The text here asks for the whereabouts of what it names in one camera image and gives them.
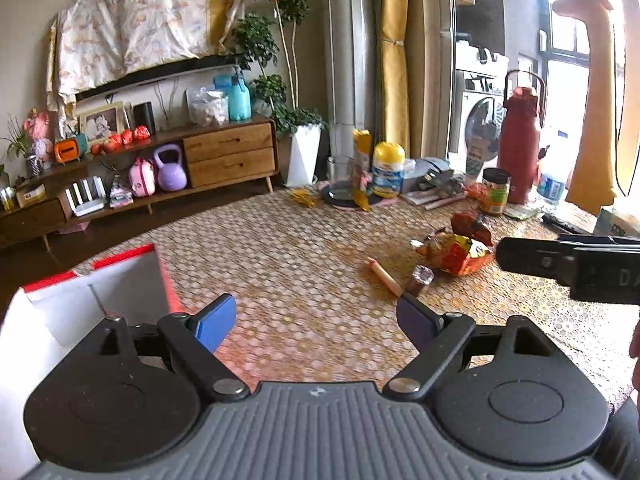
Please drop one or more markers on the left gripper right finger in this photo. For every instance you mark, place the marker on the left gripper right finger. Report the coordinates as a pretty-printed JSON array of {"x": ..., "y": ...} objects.
[{"x": 439, "y": 339}]

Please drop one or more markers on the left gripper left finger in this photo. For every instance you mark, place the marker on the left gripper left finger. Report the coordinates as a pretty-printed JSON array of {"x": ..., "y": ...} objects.
[{"x": 192, "y": 340}]

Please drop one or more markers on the sausage stick snack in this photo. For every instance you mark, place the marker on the sausage stick snack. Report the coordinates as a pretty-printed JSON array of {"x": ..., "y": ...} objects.
[{"x": 385, "y": 277}]

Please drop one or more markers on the orange yellow chip bag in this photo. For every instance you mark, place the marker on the orange yellow chip bag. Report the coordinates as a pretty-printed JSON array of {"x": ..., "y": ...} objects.
[{"x": 453, "y": 254}]

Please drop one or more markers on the right hand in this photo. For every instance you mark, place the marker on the right hand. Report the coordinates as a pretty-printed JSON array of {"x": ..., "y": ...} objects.
[{"x": 634, "y": 353}]

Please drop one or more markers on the tissue box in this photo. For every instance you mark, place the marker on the tissue box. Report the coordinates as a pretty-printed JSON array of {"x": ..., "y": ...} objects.
[{"x": 616, "y": 222}]

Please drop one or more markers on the black remote control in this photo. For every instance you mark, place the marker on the black remote control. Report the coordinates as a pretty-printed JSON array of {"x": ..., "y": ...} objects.
[{"x": 562, "y": 226}]

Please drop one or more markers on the giraffe plush toy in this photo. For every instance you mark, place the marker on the giraffe plush toy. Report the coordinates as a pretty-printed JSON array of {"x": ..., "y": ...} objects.
[{"x": 593, "y": 179}]

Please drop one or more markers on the green coaster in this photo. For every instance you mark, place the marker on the green coaster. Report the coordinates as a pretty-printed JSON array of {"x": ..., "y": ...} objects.
[{"x": 520, "y": 212}]

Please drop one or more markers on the clear plastic water bottle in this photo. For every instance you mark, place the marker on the clear plastic water bottle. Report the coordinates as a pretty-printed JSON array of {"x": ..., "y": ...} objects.
[{"x": 554, "y": 169}]

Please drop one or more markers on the black lid glass jar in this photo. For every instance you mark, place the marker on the black lid glass jar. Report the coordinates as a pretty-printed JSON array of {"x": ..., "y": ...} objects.
[{"x": 495, "y": 191}]

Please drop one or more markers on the red white cardboard box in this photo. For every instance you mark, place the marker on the red white cardboard box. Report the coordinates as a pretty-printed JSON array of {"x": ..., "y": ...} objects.
[{"x": 46, "y": 319}]

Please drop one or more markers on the stack of papers and boxes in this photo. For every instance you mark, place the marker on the stack of papers and boxes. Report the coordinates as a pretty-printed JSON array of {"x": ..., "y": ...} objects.
[{"x": 431, "y": 182}]

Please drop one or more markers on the large red thermos bottle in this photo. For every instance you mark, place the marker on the large red thermos bottle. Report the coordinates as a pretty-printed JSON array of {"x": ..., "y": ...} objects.
[{"x": 520, "y": 135}]

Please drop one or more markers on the purple kettlebell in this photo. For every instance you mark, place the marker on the purple kettlebell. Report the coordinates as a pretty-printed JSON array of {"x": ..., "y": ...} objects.
[{"x": 171, "y": 176}]

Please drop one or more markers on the white router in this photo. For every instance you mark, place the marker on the white router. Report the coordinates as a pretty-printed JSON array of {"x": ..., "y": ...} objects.
[{"x": 86, "y": 196}]

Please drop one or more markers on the black round tray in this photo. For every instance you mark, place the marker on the black round tray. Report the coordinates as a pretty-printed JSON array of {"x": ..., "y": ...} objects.
[{"x": 342, "y": 198}]

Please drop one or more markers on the pink small bag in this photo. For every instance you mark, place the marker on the pink small bag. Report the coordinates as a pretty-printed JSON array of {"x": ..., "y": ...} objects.
[{"x": 142, "y": 177}]

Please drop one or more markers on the tall gold clear packet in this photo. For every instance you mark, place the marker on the tall gold clear packet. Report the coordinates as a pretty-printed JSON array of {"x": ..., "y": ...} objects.
[{"x": 360, "y": 168}]

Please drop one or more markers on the small yellow wrapper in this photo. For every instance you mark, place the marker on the small yellow wrapper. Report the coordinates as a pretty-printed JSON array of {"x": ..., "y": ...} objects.
[{"x": 305, "y": 197}]

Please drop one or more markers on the yellow lid supplement bottle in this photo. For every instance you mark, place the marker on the yellow lid supplement bottle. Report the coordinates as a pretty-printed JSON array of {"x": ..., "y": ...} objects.
[{"x": 387, "y": 169}]

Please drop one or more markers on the clear drinking glass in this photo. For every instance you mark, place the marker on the clear drinking glass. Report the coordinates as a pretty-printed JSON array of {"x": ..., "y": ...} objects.
[{"x": 339, "y": 172}]

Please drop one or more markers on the wooden tv cabinet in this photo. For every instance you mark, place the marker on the wooden tv cabinet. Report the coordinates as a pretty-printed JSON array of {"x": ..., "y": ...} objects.
[{"x": 212, "y": 157}]

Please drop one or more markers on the red apple ornaments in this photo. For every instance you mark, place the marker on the red apple ornaments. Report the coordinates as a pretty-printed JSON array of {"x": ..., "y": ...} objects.
[{"x": 116, "y": 141}]

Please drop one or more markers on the orange alarm clock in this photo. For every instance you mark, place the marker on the orange alarm clock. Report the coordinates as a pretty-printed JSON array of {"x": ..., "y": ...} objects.
[{"x": 67, "y": 150}]

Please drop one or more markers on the black speaker cylinder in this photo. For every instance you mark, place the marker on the black speaker cylinder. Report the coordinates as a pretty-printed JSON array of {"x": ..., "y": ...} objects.
[{"x": 144, "y": 116}]

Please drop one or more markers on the clear plastic bag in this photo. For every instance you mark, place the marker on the clear plastic bag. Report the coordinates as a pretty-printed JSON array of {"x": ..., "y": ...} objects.
[{"x": 207, "y": 106}]

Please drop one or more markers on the framed photo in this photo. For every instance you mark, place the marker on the framed photo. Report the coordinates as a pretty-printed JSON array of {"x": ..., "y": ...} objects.
[{"x": 100, "y": 123}]

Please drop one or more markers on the washing machine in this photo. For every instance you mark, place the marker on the washing machine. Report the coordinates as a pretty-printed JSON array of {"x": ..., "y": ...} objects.
[{"x": 476, "y": 108}]

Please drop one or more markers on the teal spray bottle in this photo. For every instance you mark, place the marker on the teal spray bottle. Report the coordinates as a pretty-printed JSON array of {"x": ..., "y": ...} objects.
[{"x": 235, "y": 88}]

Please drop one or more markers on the cloth covered television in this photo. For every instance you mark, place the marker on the cloth covered television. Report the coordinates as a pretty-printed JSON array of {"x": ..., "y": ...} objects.
[{"x": 96, "y": 42}]

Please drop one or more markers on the yellow curtain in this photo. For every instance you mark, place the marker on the yellow curtain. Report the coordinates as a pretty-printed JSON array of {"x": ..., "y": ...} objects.
[{"x": 394, "y": 73}]

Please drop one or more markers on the grey floor air conditioner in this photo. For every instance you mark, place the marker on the grey floor air conditioner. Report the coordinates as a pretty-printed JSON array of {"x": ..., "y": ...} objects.
[{"x": 350, "y": 70}]

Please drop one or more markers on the potted green tree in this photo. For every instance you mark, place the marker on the potted green tree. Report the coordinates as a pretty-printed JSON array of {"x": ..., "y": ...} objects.
[{"x": 267, "y": 41}]

